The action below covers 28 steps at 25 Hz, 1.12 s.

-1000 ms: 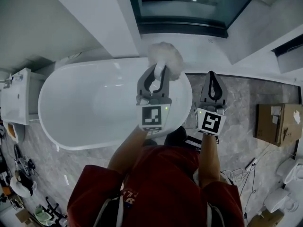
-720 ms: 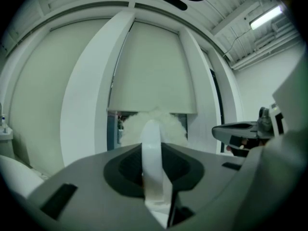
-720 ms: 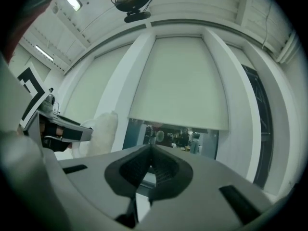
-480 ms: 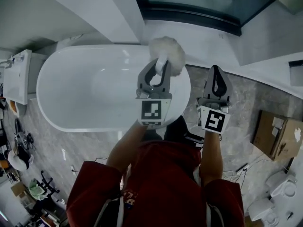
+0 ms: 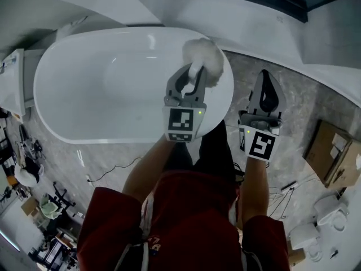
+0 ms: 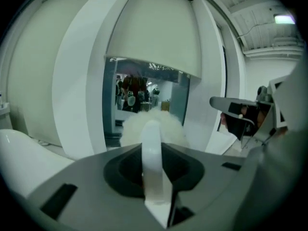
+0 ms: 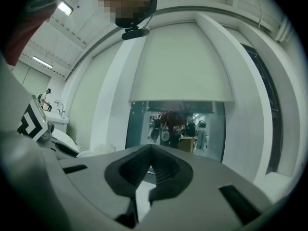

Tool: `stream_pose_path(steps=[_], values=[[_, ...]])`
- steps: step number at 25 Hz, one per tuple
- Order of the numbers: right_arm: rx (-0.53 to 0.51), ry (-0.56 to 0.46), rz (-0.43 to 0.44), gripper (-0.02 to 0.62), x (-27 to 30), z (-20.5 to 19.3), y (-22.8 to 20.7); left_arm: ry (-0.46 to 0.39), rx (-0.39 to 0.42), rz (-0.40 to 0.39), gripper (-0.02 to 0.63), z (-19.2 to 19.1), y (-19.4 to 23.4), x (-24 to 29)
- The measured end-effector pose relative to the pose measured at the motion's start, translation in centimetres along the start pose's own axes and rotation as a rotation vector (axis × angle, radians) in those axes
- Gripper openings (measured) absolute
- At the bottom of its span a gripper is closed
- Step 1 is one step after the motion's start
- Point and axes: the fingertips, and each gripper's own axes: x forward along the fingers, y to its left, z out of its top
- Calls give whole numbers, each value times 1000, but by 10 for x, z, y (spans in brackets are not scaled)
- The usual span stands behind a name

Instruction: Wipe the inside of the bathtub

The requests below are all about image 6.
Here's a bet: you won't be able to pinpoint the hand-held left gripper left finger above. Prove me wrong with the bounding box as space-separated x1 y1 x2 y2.
23 144 167 231

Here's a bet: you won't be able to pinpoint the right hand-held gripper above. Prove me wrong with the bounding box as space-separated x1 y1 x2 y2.
209 77 290 141

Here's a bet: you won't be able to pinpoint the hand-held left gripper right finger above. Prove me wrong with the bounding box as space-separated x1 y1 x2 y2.
160 142 257 229

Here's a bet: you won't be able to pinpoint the white fluffy duster with handle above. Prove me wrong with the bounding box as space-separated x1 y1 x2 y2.
119 109 187 229

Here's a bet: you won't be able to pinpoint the white bathtub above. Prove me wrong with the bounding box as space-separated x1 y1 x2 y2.
0 128 76 199

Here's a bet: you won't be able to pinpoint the person's right forearm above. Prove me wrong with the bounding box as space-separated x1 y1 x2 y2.
237 56 308 231

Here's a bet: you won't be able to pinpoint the person's right hand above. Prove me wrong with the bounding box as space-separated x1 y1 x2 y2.
255 108 267 129

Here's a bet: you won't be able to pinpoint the white ceiling pipes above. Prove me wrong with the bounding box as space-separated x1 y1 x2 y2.
243 46 305 59

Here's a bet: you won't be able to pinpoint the rectangular ceiling light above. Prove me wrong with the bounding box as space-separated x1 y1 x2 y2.
272 13 296 25

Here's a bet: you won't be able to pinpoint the cream roller blind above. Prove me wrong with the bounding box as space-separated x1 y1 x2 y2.
105 0 203 79

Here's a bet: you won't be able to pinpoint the white shelf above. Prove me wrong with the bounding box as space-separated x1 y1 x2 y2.
0 102 11 117

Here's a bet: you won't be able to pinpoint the thin ceiling cable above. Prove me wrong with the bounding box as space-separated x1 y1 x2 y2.
237 20 274 41

